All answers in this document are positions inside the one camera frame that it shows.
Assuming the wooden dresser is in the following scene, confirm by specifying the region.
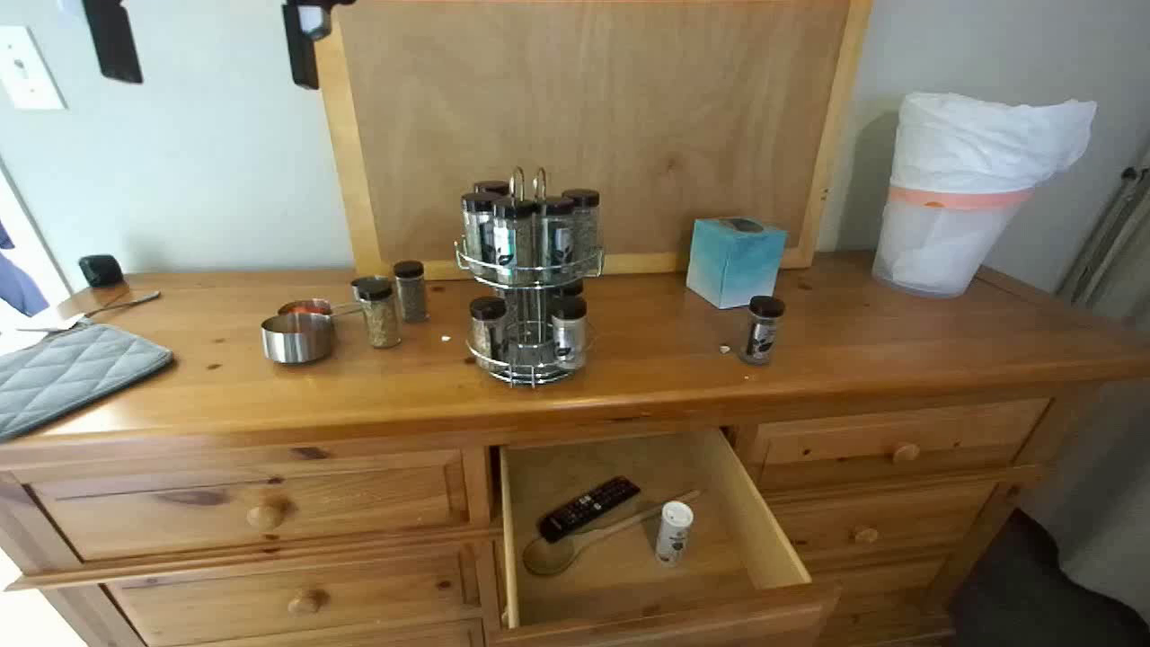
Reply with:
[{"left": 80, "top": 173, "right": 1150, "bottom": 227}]
[{"left": 0, "top": 260, "right": 1150, "bottom": 647}]

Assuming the grey quilted pot holder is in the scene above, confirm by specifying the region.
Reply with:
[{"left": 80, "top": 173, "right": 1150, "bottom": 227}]
[{"left": 0, "top": 324, "right": 173, "bottom": 443}]

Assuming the open wooden drawer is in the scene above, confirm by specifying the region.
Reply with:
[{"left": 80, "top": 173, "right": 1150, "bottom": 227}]
[{"left": 498, "top": 430, "right": 839, "bottom": 647}]

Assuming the silver spice rack stand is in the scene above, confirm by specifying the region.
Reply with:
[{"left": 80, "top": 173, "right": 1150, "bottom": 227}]
[{"left": 457, "top": 173, "right": 603, "bottom": 388}]

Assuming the spice jar with green herbs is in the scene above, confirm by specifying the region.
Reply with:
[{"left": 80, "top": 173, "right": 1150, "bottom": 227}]
[{"left": 358, "top": 278, "right": 404, "bottom": 349}]

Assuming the copper measuring cup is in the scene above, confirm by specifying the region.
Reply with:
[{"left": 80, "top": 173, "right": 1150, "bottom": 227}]
[{"left": 278, "top": 300, "right": 334, "bottom": 316}]

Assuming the white light switch plate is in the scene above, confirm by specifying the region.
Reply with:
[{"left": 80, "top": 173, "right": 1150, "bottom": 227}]
[{"left": 0, "top": 26, "right": 66, "bottom": 113}]

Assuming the silver metal measuring cup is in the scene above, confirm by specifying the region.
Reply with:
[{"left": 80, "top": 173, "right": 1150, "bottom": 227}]
[{"left": 258, "top": 313, "right": 334, "bottom": 366}]

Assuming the blue tissue box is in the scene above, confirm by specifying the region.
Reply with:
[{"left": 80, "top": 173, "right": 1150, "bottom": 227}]
[{"left": 686, "top": 219, "right": 789, "bottom": 310}]

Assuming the small black box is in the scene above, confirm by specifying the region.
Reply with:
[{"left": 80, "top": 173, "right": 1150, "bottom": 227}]
[{"left": 80, "top": 255, "right": 124, "bottom": 286}]

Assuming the white pill bottle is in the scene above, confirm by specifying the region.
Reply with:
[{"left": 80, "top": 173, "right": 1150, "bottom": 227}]
[{"left": 653, "top": 501, "right": 695, "bottom": 564}]

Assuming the spice jar behind left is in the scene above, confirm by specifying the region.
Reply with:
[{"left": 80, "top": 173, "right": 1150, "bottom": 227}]
[{"left": 391, "top": 260, "right": 428, "bottom": 324}]

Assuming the black remote control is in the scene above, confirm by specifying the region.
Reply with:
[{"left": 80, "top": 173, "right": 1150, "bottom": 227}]
[{"left": 537, "top": 477, "right": 640, "bottom": 543}]

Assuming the black lid spice jar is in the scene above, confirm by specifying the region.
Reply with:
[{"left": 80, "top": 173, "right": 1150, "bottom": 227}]
[{"left": 743, "top": 295, "right": 784, "bottom": 363}]

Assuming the large plywood board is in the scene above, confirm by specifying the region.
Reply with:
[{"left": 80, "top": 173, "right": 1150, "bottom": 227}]
[{"left": 317, "top": 0, "right": 870, "bottom": 278}]

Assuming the white lined trash bin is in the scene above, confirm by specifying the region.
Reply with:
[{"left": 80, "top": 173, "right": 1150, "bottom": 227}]
[{"left": 873, "top": 92, "right": 1097, "bottom": 295}]

